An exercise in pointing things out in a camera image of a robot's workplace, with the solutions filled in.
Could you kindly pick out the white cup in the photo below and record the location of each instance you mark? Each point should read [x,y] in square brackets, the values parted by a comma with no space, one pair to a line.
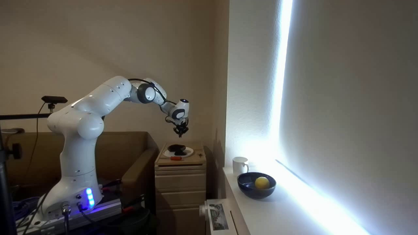
[240,166]

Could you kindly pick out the yellow lemon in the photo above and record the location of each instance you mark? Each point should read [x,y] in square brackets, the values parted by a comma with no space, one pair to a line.
[261,183]

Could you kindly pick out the black robot table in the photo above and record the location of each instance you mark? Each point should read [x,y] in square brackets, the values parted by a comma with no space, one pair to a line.
[85,215]

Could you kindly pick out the black camera on stand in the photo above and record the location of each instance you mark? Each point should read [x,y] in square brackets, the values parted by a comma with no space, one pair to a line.
[52,101]

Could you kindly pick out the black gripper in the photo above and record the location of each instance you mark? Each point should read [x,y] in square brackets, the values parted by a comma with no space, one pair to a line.
[180,129]

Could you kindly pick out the black sock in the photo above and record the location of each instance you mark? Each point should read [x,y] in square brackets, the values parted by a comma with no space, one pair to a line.
[176,149]

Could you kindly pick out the white round plate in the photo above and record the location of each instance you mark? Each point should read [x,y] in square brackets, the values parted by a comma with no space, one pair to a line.
[188,153]

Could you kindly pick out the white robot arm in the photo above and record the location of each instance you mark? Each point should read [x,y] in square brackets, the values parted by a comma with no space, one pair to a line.
[81,123]

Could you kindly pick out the tan leather armchair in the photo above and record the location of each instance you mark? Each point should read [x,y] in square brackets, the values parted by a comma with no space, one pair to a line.
[124,158]

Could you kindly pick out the wooden nightstand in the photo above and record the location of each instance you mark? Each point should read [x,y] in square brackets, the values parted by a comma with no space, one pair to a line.
[180,189]

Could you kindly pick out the dark blue bowl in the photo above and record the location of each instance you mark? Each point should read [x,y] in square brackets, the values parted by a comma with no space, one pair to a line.
[245,183]

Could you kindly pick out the white windowsill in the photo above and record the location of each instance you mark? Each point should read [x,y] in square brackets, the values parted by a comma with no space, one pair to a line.
[291,209]

